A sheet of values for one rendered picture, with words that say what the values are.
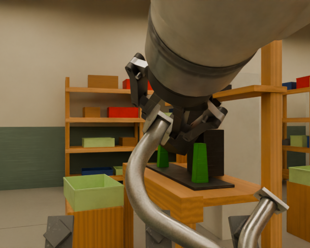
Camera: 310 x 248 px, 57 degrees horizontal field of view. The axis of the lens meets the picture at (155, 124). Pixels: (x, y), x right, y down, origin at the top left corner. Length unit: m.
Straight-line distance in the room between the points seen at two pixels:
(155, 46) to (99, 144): 5.60
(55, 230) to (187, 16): 0.45
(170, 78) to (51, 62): 6.20
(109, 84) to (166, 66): 5.67
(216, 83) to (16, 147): 6.17
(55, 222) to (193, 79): 0.41
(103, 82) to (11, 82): 1.81
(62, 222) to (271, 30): 0.48
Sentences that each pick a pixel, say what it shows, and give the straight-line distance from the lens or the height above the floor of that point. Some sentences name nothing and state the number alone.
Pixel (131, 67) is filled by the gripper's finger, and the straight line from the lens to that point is 0.34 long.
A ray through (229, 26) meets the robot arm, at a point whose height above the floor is 1.36.
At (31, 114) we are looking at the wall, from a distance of 6.31.
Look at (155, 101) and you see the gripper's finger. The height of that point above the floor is 1.33.
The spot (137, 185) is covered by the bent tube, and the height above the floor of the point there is 1.21.
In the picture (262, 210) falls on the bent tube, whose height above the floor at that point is 1.15.
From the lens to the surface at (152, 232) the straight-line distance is 0.52.
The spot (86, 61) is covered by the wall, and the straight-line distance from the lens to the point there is 6.46.
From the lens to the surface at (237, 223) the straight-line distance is 0.60.
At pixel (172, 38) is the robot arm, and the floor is 1.36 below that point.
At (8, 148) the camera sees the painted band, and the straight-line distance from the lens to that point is 6.37.
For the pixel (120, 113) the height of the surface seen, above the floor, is 1.52.
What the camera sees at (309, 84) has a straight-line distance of 6.24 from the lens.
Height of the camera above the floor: 1.30
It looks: level
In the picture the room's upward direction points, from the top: straight up
